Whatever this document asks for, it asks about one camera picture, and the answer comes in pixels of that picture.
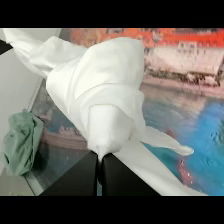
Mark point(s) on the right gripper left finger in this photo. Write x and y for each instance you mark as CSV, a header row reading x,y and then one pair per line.
x,y
78,180

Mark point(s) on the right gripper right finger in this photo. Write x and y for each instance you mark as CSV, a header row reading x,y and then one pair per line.
x,y
121,180

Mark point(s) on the white shirt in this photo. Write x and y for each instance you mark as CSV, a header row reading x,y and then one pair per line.
x,y
100,86

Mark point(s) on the light green garment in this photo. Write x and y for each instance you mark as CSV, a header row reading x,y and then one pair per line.
x,y
20,143

